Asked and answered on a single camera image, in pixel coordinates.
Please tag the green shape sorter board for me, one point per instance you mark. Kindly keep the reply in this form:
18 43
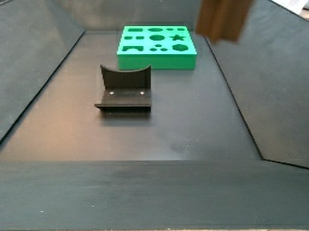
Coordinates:
160 46

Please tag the brown star prism block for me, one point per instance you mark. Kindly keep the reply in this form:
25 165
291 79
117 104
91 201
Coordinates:
223 18

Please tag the black curved holder bracket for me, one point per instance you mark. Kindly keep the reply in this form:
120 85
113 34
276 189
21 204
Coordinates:
128 88

